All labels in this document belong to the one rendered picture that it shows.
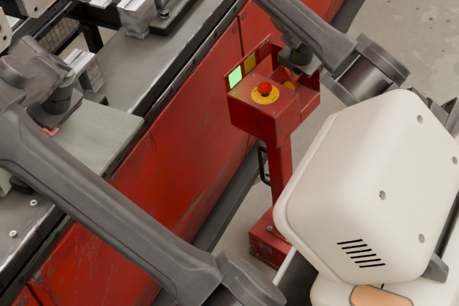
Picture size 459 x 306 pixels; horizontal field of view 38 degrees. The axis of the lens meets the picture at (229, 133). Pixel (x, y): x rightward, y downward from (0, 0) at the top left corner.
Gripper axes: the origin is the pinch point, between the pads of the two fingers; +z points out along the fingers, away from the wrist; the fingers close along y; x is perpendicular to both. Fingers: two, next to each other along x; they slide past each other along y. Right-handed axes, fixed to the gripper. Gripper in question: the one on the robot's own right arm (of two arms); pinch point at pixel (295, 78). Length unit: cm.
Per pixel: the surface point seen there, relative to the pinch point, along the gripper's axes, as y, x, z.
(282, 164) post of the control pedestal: -6.8, 8.3, 26.8
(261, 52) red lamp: 11.1, 0.5, -2.4
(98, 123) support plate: 16, 53, -21
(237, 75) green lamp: 11.0, 11.0, -2.4
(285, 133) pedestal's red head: -6.7, 12.1, 5.5
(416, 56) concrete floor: -6, -103, 79
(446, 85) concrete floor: -24, -94, 74
